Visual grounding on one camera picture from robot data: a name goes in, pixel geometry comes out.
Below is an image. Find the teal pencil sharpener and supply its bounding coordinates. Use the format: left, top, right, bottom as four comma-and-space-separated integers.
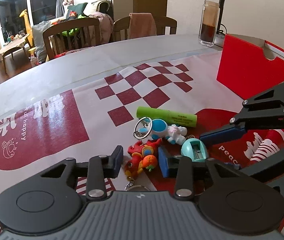
181, 138, 209, 163

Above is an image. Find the green cylinder tube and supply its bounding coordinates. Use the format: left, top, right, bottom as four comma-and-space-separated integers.
136, 106, 197, 127

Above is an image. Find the blue white astronaut keychain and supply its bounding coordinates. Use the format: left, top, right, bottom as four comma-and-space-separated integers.
133, 117, 187, 145

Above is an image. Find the red dragon keychain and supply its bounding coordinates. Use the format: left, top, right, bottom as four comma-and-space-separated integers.
124, 138, 162, 191

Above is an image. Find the red cardboard box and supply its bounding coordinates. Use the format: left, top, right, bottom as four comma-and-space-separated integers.
217, 34, 284, 99

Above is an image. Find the red white printed table mat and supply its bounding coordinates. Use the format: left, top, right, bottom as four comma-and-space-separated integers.
0, 51, 284, 240

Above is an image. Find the glass jar with brown liquid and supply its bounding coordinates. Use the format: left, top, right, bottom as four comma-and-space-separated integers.
198, 0, 219, 47

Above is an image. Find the pink towel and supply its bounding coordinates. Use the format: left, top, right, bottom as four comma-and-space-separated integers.
128, 13, 156, 39

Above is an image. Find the wooden chair with pink towel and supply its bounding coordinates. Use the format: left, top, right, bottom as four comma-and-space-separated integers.
112, 13, 178, 42

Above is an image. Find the red cushion pack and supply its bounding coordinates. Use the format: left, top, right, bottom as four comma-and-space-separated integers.
54, 49, 81, 59

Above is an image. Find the wooden coffee table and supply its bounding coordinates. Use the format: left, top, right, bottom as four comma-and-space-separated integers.
0, 34, 30, 74

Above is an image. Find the wooden dining chair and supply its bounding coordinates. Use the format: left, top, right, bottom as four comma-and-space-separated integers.
43, 17, 101, 60

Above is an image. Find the yellow giraffe toy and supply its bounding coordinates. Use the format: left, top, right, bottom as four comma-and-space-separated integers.
19, 9, 34, 48

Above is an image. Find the sofa with clothes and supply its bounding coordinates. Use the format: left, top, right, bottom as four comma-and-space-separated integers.
32, 9, 114, 63

